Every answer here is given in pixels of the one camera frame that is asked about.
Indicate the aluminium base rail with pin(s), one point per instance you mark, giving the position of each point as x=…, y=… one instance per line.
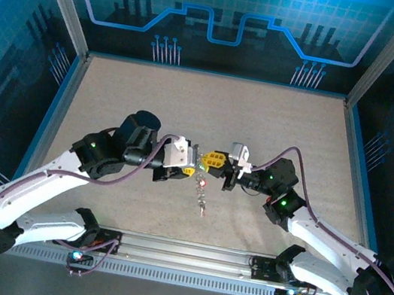
x=182, y=253

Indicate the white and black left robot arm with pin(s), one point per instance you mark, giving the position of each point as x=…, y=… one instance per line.
x=42, y=181

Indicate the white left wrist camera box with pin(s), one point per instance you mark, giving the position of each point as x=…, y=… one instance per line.
x=177, y=153

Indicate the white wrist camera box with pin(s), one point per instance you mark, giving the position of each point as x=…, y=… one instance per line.
x=240, y=155
x=177, y=153

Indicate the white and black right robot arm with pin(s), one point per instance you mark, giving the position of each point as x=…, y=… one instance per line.
x=326, y=239

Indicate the bunch of keys with tags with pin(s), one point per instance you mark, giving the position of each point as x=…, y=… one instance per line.
x=200, y=190

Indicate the small LED circuit board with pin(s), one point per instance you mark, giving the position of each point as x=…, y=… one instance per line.
x=289, y=293
x=78, y=255

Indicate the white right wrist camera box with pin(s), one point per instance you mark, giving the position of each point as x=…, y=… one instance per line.
x=240, y=155

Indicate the red key tag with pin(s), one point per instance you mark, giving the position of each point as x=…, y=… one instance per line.
x=203, y=183

